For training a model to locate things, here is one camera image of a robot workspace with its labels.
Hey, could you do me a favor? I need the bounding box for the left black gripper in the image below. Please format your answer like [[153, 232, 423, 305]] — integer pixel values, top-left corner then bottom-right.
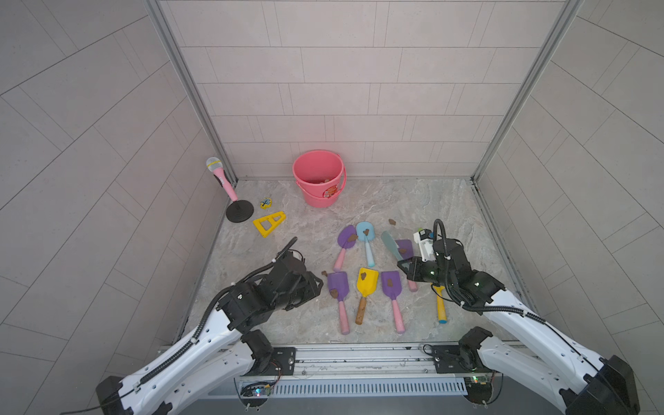
[[271, 270, 328, 310]]

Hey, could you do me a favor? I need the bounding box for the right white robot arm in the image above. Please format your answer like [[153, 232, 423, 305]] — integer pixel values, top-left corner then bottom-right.
[[398, 239, 641, 414]]

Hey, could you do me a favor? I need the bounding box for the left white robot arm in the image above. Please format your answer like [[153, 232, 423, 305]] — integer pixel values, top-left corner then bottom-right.
[[95, 247, 323, 414]]

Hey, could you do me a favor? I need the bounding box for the light blue trowel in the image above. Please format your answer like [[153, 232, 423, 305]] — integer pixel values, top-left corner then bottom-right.
[[356, 221, 375, 267]]

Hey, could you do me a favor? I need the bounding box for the pink plastic bucket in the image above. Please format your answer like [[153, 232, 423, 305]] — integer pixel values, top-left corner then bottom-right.
[[292, 150, 348, 209]]

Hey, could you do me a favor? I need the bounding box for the purple square shovel front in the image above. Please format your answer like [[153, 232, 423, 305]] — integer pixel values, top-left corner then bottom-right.
[[380, 271, 406, 334]]

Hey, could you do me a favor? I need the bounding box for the yellow triangle stencil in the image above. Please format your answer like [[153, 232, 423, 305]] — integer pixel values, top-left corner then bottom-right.
[[252, 211, 286, 238]]

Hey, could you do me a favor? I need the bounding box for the small yellow blue toy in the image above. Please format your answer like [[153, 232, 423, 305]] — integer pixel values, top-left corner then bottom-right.
[[260, 198, 273, 209]]

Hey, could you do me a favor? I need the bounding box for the pink toy microphone on stand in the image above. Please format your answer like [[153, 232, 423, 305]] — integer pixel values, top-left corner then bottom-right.
[[206, 157, 254, 223]]

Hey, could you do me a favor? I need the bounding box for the purple square shovel pink handle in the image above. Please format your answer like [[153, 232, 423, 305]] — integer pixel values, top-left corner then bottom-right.
[[396, 240, 418, 292]]

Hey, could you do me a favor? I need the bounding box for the purple round trowel pink handle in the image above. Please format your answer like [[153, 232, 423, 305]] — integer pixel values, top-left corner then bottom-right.
[[333, 225, 358, 271]]

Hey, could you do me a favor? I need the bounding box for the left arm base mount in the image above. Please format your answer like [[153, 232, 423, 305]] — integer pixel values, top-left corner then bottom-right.
[[240, 330, 297, 376]]

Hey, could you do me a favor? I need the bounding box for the yellow shovel wooden handle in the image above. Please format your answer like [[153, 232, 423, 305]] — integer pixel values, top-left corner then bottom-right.
[[356, 267, 380, 325]]

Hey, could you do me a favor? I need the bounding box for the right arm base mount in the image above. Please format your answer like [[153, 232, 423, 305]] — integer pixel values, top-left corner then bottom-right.
[[422, 327, 493, 375]]

